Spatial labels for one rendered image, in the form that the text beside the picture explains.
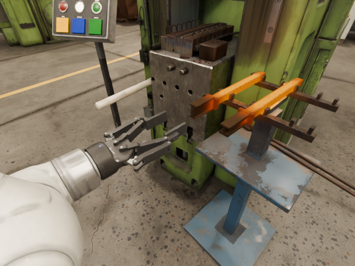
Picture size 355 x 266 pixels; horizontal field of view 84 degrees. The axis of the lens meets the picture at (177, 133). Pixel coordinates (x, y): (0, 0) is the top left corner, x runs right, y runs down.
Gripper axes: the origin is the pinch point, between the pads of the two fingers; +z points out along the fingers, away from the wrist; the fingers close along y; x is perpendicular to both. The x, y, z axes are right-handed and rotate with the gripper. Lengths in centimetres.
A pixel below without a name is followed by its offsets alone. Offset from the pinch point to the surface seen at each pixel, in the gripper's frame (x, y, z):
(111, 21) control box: 12, -79, 30
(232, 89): 1.0, 0.9, 27.6
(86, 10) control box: 16, -89, 22
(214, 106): -0.8, 1.7, 17.6
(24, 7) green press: -19, -537, 72
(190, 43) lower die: 6, -35, 44
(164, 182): -91, -42, 29
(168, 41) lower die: 5, -48, 42
